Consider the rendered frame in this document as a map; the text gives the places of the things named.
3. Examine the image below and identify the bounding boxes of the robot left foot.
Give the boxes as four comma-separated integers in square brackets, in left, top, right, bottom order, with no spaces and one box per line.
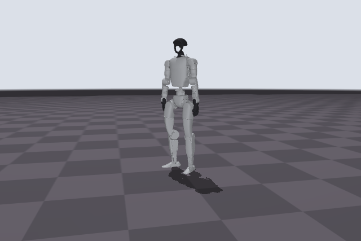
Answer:
[183,165,196,174]

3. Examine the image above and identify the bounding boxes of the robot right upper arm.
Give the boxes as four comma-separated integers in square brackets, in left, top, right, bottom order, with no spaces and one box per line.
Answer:
[162,60,170,85]

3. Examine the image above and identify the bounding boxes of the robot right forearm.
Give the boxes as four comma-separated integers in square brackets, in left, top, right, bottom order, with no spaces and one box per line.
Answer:
[161,84,169,101]

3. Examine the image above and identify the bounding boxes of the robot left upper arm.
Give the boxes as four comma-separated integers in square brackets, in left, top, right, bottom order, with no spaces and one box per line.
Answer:
[187,58,197,85]

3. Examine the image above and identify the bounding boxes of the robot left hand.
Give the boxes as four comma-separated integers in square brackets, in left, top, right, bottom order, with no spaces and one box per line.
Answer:
[192,99,199,116]

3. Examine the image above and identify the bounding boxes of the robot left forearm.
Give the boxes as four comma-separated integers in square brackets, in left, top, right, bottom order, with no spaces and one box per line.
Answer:
[191,78,199,103]

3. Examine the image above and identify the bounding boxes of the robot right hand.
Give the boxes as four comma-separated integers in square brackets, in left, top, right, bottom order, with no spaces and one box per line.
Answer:
[161,98,166,111]

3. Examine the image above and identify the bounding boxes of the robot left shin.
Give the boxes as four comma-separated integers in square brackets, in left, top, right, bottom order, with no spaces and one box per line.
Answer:
[186,133,195,168]

